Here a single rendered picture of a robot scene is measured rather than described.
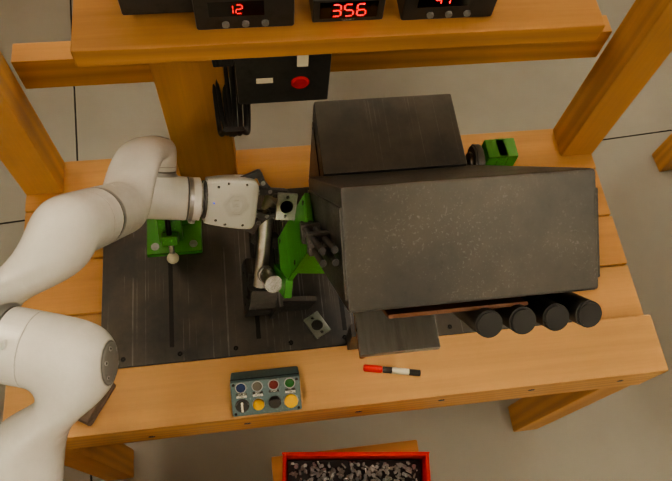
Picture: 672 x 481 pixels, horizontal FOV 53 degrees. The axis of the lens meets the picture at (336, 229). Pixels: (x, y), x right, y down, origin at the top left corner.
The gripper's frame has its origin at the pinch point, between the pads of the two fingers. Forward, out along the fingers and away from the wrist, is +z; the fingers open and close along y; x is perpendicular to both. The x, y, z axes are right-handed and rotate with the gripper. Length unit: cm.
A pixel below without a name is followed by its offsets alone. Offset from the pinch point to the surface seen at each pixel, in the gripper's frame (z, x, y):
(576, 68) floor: 173, 141, 27
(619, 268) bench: 91, 0, -13
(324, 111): 9.9, 9.6, 17.5
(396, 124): 24.1, 3.8, 17.2
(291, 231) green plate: 2.8, -1.4, -5.5
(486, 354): 52, -7, -32
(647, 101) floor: 200, 121, 18
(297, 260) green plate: 2.8, -7.9, -9.1
